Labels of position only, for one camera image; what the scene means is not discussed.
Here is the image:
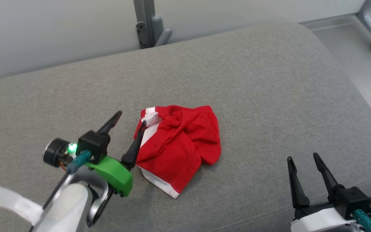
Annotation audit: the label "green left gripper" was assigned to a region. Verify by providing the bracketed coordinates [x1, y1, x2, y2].
[87, 111, 147, 198]

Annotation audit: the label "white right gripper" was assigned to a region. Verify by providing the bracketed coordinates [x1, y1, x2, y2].
[287, 152, 360, 232]

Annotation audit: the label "red shorts with white trim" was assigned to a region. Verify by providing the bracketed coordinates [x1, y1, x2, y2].
[133, 105, 222, 199]

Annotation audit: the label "grey fabric sofa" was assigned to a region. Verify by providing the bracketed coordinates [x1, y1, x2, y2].
[0, 22, 371, 232]

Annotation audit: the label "black right cable teal plug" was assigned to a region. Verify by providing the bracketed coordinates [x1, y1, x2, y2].
[353, 209, 371, 232]

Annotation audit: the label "grey metal partition post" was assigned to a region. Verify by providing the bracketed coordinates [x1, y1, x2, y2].
[133, 0, 173, 49]

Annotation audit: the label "white strap tag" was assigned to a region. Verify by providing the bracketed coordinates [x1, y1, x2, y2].
[0, 184, 43, 223]

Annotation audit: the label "grey partition base rail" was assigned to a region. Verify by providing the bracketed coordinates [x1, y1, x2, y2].
[300, 14, 361, 32]

